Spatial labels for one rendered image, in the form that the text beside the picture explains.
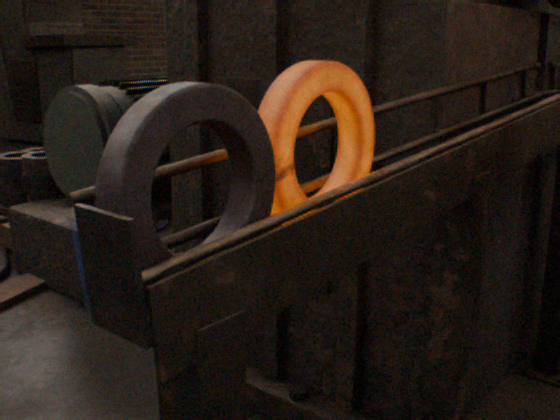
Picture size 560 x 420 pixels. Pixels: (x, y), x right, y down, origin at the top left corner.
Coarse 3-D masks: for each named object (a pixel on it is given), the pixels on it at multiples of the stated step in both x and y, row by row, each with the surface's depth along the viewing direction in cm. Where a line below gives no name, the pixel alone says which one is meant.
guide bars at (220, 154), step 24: (504, 72) 118; (528, 72) 129; (432, 96) 97; (528, 96) 126; (432, 120) 99; (480, 120) 107; (408, 144) 90; (168, 168) 59; (192, 168) 61; (72, 192) 52; (168, 240) 58; (192, 240) 60
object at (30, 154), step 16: (0, 160) 241; (16, 160) 241; (32, 160) 223; (0, 176) 246; (16, 176) 242; (32, 176) 224; (48, 176) 225; (0, 192) 244; (16, 192) 243; (32, 192) 227; (48, 192) 227; (0, 208) 246; (0, 224) 247; (0, 240) 250
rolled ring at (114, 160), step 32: (160, 96) 50; (192, 96) 51; (224, 96) 54; (128, 128) 48; (160, 128) 49; (224, 128) 56; (256, 128) 58; (128, 160) 47; (256, 160) 58; (96, 192) 49; (128, 192) 48; (256, 192) 59; (224, 224) 60; (160, 256) 51
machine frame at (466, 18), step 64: (192, 0) 132; (256, 0) 124; (320, 0) 115; (384, 0) 106; (448, 0) 99; (512, 0) 133; (192, 64) 135; (256, 64) 128; (384, 64) 109; (448, 64) 102; (512, 64) 124; (192, 128) 139; (384, 128) 111; (192, 192) 143; (512, 192) 136; (384, 256) 117; (512, 256) 143; (320, 320) 130; (384, 320) 119; (512, 320) 151; (256, 384) 139; (320, 384) 133; (384, 384) 122
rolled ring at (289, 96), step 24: (288, 72) 64; (312, 72) 63; (336, 72) 66; (264, 96) 63; (288, 96) 61; (312, 96) 64; (336, 96) 69; (360, 96) 71; (264, 120) 62; (288, 120) 62; (336, 120) 73; (360, 120) 71; (288, 144) 62; (360, 144) 72; (288, 168) 63; (336, 168) 74; (360, 168) 73; (288, 192) 63
